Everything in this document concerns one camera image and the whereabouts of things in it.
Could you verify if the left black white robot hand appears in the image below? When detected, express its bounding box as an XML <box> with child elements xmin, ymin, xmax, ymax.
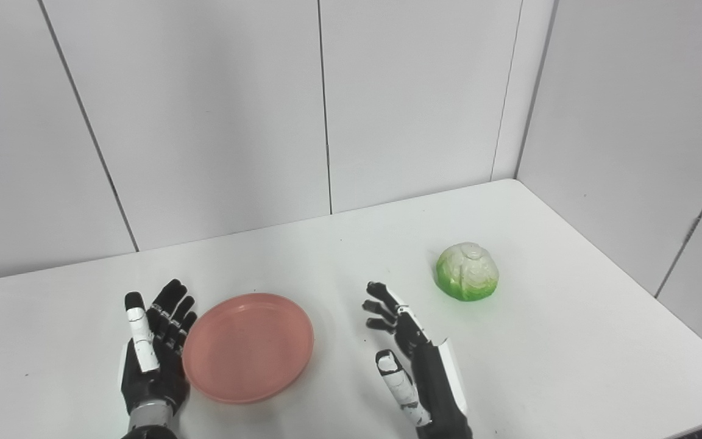
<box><xmin>119</xmin><ymin>279</ymin><xmax>199</xmax><ymax>418</ymax></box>

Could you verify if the pink round plate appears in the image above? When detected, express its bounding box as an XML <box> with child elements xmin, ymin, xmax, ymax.
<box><xmin>182</xmin><ymin>293</ymin><xmax>315</xmax><ymax>405</ymax></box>

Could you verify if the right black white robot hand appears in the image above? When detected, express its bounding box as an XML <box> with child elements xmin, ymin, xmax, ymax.
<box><xmin>362</xmin><ymin>281</ymin><xmax>473</xmax><ymax>439</ymax></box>

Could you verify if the green white cabbage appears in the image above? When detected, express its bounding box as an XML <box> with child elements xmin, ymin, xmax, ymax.
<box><xmin>436</xmin><ymin>242</ymin><xmax>500</xmax><ymax>302</ymax></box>

